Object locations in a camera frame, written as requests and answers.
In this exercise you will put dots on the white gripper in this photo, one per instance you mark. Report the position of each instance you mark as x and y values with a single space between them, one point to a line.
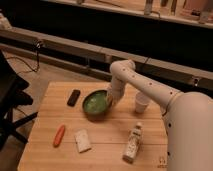
115 91

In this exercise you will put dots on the green ceramic bowl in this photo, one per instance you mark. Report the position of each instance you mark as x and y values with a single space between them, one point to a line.
95 103

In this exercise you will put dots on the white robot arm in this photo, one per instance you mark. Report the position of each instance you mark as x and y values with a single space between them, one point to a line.
189 117

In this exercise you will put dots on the white paper cup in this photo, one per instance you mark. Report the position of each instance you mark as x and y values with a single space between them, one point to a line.
141 102

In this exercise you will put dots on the black rectangular block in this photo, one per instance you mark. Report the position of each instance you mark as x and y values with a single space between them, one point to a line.
73 98

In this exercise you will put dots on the white squeeze bottle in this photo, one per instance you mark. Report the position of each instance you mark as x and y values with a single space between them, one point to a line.
133 143

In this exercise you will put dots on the white sponge block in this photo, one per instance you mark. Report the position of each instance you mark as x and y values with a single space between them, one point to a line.
82 140

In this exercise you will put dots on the orange carrot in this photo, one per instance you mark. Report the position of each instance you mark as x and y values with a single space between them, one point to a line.
59 136

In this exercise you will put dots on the black office chair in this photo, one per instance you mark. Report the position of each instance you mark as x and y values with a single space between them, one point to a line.
12 95

